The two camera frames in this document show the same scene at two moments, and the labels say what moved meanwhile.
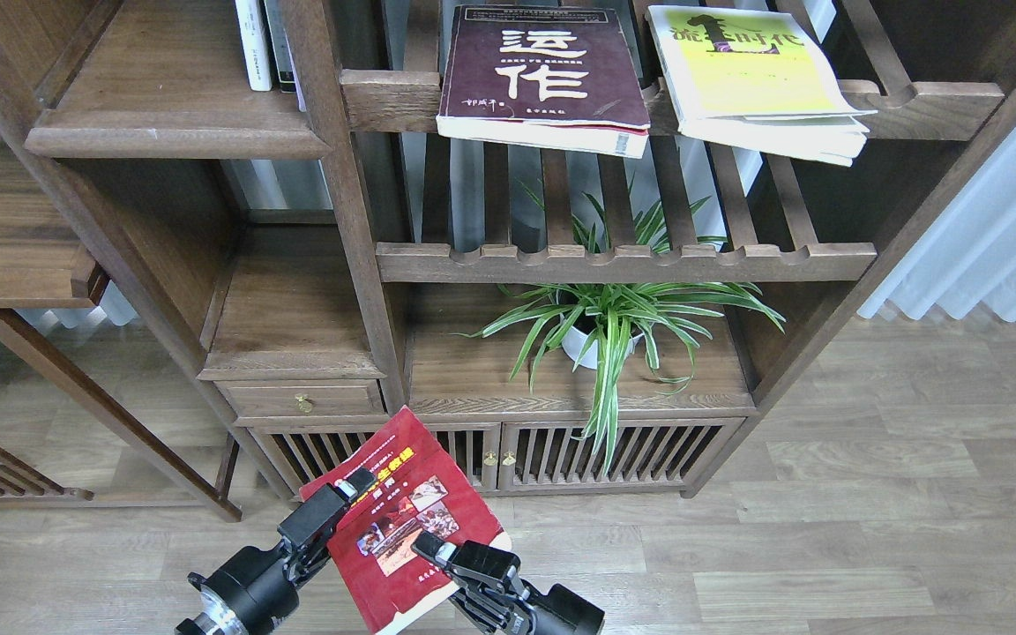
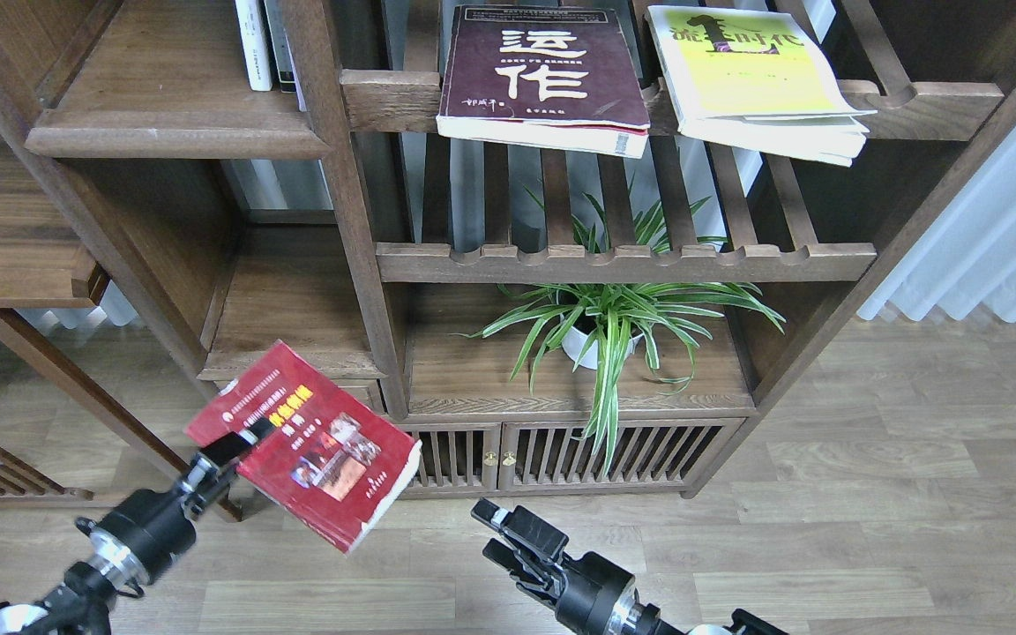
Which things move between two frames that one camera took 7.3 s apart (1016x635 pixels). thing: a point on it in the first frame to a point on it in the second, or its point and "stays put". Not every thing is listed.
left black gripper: x=260 y=586 to x=144 y=531
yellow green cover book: x=758 y=79 stays put
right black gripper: x=495 y=611 to x=600 y=597
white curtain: x=1005 y=237 stays put
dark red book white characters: x=549 y=76 stays put
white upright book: x=252 y=28 stays put
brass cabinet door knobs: x=490 y=459 stays put
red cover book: x=415 y=489 to x=334 y=459
